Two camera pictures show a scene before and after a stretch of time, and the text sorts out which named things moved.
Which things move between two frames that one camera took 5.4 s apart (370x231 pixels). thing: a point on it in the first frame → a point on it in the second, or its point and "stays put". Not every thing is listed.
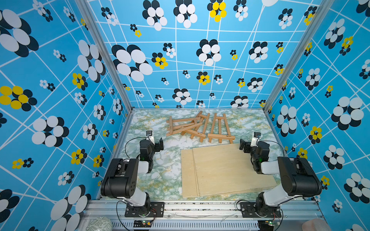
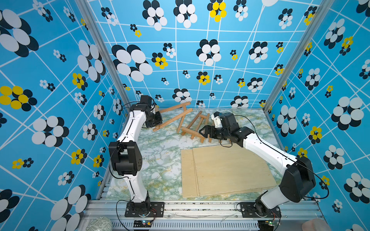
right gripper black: x=247 y=146 → x=211 y=131
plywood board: x=227 y=169 stays put
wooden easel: x=189 y=125 → x=180 y=114
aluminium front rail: x=199 y=215 stays put
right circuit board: x=266 y=225 stays put
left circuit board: x=142 y=223 stays put
